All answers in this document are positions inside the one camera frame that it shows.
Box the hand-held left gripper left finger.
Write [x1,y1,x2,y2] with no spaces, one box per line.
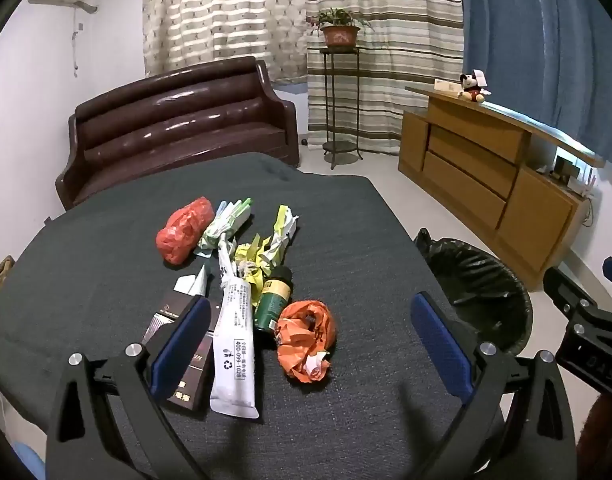
[44,295,211,480]

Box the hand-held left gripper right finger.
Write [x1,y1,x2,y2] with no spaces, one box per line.
[410,290,579,480]

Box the black carton box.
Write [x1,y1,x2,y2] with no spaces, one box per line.
[143,287,221,408]

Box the white squeezed tube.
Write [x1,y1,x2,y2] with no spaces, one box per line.
[209,240,261,420]

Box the white pale blue packet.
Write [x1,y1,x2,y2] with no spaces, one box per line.
[173,264,209,297]

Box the trash bin with black liner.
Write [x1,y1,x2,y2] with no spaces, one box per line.
[413,228,534,356]

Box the green bottle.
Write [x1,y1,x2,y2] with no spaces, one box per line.
[253,266,293,333]

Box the red plastic bag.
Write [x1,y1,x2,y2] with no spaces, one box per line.
[156,197,215,266]

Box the orange plastic bag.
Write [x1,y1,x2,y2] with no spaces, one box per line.
[275,300,337,385]

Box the green and white wrapper bundle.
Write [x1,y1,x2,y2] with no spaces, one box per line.
[198,199,254,256]

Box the pale yellow green wrapper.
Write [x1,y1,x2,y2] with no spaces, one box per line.
[258,204,301,266]

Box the person's right forearm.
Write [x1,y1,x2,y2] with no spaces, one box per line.
[576,396,612,480]

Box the white router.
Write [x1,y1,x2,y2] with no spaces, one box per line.
[568,165,599,196]

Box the dark grey tablecloth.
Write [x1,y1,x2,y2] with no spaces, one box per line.
[0,152,517,480]

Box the wooden cabinet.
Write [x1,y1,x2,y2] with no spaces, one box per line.
[397,85,607,292]

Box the light blue object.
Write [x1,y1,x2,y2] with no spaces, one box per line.
[13,442,46,480]

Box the tan cloth item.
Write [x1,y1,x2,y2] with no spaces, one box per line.
[0,255,16,311]

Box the mouse plush toy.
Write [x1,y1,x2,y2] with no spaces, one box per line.
[458,72,492,104]

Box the brown leather sofa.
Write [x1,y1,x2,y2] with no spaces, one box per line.
[54,56,301,211]

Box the black metal plant stand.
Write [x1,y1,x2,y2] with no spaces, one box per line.
[308,46,367,170]

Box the blue curtain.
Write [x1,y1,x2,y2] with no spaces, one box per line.
[458,0,612,166]

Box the striped curtain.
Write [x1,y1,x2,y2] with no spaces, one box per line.
[303,0,466,153]

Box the potted plant in red pot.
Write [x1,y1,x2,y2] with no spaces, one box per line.
[306,7,374,51]

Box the beige circle patterned curtain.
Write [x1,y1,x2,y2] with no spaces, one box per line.
[143,0,309,86]

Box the white wall cable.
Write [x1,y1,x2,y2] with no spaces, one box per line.
[72,10,82,78]

